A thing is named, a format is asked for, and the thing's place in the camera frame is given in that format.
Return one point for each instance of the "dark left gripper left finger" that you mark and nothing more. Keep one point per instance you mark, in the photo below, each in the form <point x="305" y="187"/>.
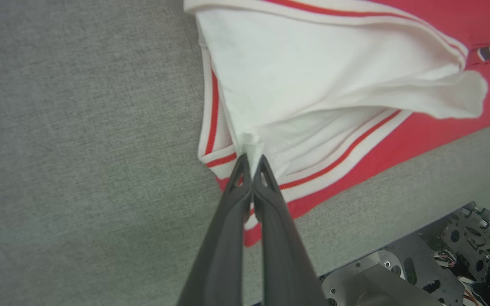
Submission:
<point x="223" y="246"/>

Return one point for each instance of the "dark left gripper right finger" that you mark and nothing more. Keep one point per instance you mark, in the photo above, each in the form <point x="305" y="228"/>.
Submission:
<point x="281" y="255"/>

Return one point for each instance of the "red white-sleeved t-shirt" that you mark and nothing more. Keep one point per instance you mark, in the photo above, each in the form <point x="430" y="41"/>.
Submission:
<point x="313" y="63"/>

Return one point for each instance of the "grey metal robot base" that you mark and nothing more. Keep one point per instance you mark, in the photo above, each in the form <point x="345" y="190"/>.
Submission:
<point x="377" y="282"/>

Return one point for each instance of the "grey fabric sofa cushion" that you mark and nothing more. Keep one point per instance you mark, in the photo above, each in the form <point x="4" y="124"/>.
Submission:
<point x="79" y="148"/>

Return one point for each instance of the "black mecanum wheel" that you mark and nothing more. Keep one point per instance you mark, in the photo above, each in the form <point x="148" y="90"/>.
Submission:
<point x="479" y="231"/>

